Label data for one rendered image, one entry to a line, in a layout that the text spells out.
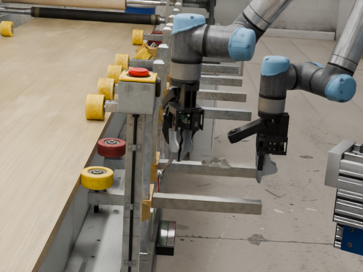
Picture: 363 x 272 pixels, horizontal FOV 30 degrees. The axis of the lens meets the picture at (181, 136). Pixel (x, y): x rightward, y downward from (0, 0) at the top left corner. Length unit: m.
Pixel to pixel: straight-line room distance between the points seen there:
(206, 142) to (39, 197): 3.06
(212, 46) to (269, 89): 0.35
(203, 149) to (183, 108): 2.98
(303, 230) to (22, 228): 2.49
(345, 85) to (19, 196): 0.86
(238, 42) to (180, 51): 0.14
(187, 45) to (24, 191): 0.50
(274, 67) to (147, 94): 0.63
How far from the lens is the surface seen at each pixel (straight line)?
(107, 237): 2.02
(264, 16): 1.65
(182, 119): 1.60
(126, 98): 1.29
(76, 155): 1.83
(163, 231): 1.88
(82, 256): 1.91
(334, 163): 1.71
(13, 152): 1.86
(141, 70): 1.30
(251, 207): 1.71
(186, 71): 1.58
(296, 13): 10.87
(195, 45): 1.56
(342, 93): 1.80
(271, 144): 1.91
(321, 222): 3.85
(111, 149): 1.90
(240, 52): 1.54
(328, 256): 3.47
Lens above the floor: 1.49
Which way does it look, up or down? 17 degrees down
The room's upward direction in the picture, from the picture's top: 4 degrees clockwise
